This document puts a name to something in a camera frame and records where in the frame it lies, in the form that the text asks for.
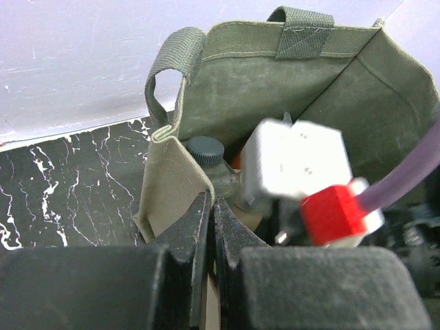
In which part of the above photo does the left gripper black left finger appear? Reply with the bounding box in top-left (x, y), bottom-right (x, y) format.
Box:
top-left (1, 192), bottom-right (210, 329)

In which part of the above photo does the clear square bottle grey cap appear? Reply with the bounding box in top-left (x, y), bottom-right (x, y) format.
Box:
top-left (186, 135), bottom-right (239, 203)

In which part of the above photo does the beige brown lotion bottle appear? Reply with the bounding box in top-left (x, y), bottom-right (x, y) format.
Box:
top-left (232, 202), bottom-right (264, 232)

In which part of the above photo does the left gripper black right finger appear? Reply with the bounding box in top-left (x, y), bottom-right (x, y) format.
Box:
top-left (212, 198), bottom-right (432, 329)

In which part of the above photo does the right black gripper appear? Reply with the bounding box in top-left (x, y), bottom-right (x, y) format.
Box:
top-left (274, 192), bottom-right (440, 300)

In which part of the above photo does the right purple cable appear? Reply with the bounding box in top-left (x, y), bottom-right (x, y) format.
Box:
top-left (357, 102), bottom-right (440, 210)

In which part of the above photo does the olive green canvas bag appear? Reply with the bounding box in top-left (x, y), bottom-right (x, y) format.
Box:
top-left (134, 6), bottom-right (439, 241)

